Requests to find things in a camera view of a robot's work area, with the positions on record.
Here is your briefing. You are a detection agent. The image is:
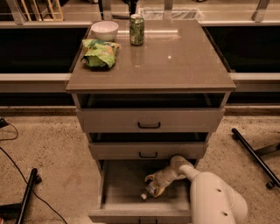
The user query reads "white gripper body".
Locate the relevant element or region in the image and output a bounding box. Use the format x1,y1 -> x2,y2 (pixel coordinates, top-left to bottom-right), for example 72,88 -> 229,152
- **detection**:
154,166 -> 179,187

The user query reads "clear blue plastic bottle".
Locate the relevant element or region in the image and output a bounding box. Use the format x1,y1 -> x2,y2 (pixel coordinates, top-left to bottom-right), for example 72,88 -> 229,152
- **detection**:
141,180 -> 158,200

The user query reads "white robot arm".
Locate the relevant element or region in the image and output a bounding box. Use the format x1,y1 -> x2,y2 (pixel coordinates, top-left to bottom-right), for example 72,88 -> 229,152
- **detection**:
144,156 -> 248,224

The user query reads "grey bottom drawer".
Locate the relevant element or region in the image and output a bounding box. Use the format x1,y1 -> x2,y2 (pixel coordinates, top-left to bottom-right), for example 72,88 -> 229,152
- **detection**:
89,159 -> 192,224

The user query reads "grey drawer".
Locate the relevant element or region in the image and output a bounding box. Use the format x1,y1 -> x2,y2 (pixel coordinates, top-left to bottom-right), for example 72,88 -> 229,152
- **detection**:
89,159 -> 192,224
88,142 -> 208,160
77,108 -> 225,133

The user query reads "grey middle drawer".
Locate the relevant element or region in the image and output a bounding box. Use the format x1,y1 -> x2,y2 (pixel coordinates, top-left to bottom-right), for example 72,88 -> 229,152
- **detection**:
88,142 -> 208,160

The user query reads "grey top drawer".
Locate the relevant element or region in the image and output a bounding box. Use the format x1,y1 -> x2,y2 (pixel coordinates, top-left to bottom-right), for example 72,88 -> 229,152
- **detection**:
77,108 -> 225,133

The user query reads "grey drawer cabinet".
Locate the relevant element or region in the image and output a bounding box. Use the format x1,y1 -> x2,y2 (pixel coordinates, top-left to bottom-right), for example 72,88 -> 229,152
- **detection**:
66,18 -> 237,224

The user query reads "black stand leg right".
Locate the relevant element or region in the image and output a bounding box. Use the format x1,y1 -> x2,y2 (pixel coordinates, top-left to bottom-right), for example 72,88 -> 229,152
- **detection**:
231,128 -> 280,189

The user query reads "black stand leg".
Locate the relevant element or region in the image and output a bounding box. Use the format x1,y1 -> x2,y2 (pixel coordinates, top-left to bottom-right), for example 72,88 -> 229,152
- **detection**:
0,168 -> 41,224
231,128 -> 280,189

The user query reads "grey metal railing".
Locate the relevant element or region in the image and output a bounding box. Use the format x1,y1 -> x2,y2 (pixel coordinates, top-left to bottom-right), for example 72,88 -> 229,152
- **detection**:
0,0 -> 280,93

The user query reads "green chip bag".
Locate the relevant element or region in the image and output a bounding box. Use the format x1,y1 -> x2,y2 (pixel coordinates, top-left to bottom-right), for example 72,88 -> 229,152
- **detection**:
81,38 -> 119,68

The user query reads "black stand leg left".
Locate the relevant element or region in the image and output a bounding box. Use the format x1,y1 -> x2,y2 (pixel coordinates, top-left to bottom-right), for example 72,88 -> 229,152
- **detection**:
0,168 -> 41,224

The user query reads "white bowl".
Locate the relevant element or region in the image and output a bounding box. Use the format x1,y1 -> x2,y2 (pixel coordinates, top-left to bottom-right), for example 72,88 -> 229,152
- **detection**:
91,21 -> 119,41

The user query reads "green soda can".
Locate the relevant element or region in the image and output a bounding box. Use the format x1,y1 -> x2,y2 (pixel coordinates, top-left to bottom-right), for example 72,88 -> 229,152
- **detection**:
129,14 -> 144,46

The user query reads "black middle drawer handle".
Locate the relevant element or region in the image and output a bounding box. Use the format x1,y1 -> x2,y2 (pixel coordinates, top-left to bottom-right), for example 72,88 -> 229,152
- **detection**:
138,152 -> 158,159

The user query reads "black drawer handle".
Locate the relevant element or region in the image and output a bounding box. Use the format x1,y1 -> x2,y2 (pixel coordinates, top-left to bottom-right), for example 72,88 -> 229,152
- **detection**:
137,122 -> 161,129
138,152 -> 158,159

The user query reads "black top drawer handle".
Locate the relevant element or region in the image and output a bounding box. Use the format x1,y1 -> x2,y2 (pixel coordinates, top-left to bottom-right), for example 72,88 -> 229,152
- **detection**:
137,122 -> 161,129

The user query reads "black floor cable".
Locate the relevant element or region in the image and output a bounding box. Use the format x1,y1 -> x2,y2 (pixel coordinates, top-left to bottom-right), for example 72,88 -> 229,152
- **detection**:
0,116 -> 68,224

